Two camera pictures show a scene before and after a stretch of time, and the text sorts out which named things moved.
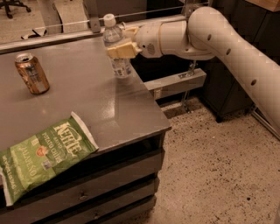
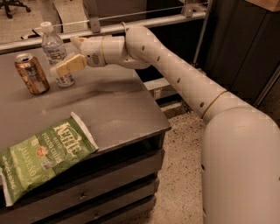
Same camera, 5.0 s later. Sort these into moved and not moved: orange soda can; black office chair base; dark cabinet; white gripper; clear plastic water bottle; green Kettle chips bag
Moved: clear plastic water bottle; white gripper
Not moved: green Kettle chips bag; black office chair base; orange soda can; dark cabinet
